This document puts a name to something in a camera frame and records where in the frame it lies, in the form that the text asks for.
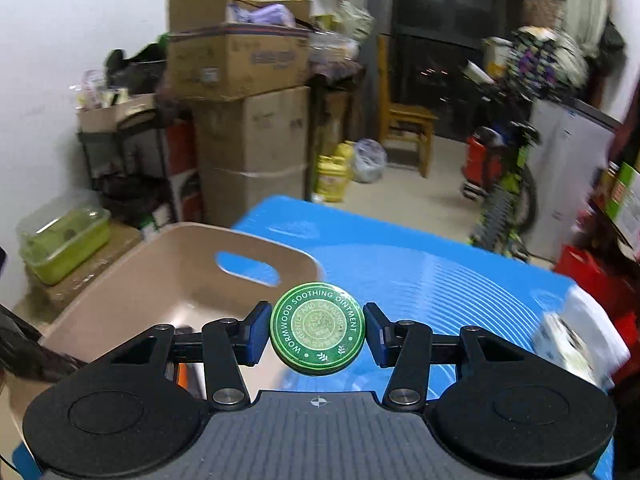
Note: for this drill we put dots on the black and green bicycle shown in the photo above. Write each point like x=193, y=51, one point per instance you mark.
x=505, y=190

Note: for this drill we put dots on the red container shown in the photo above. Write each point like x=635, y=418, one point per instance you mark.
x=482, y=162

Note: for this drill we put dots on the small open cardboard box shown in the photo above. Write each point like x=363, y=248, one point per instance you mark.
x=115, y=112

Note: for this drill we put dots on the white tissue box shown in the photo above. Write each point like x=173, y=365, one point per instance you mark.
x=580, y=340

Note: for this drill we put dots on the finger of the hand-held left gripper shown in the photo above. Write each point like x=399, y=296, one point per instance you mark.
x=35, y=352

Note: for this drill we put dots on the white chest freezer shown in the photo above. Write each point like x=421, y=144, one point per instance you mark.
x=570, y=170

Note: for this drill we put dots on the beige plastic basket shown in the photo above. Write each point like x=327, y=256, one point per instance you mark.
x=165, y=280

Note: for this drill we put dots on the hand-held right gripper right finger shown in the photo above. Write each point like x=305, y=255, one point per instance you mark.
x=375, y=332

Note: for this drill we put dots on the blue silicone mat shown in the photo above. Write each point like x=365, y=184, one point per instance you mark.
x=440, y=280

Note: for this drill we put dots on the large cardboard box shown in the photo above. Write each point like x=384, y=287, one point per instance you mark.
x=250, y=130
x=255, y=195

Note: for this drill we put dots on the yellow plastic bottles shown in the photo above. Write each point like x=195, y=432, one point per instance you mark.
x=332, y=175

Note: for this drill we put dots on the green and white carton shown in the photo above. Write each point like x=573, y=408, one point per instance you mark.
x=625, y=200

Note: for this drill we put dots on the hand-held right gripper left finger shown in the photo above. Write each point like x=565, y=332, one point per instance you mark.
x=257, y=332

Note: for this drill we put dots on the flat cardboard box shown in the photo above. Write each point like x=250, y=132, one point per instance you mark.
x=85, y=280

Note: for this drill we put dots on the red paper bag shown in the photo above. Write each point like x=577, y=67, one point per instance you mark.
x=590, y=270

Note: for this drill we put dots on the cluttered wooden side table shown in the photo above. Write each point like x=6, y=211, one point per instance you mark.
x=337, y=100

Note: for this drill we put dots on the green lidded plastic container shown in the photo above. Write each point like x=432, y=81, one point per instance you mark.
x=65, y=245

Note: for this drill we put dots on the black metal rack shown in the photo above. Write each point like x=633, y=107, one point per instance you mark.
x=125, y=175

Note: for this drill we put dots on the floral cloth bundle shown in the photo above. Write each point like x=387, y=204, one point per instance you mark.
x=545, y=60

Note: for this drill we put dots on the green round ointment tin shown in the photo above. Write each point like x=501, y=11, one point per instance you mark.
x=318, y=327

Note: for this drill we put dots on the wooden chair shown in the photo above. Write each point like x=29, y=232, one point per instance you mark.
x=405, y=115

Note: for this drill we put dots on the clear bag with purple contents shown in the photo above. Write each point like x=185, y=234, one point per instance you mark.
x=370, y=160

